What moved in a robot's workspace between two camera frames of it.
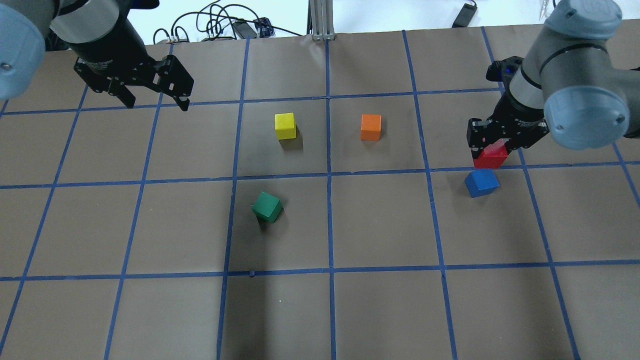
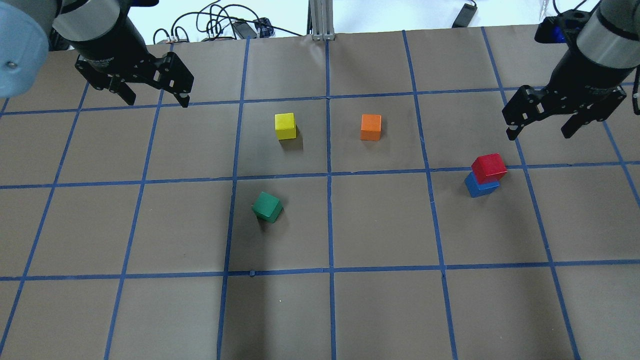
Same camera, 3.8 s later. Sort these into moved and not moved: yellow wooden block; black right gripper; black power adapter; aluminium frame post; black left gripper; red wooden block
Moved: red wooden block; black right gripper
Not moved: black left gripper; yellow wooden block; black power adapter; aluminium frame post
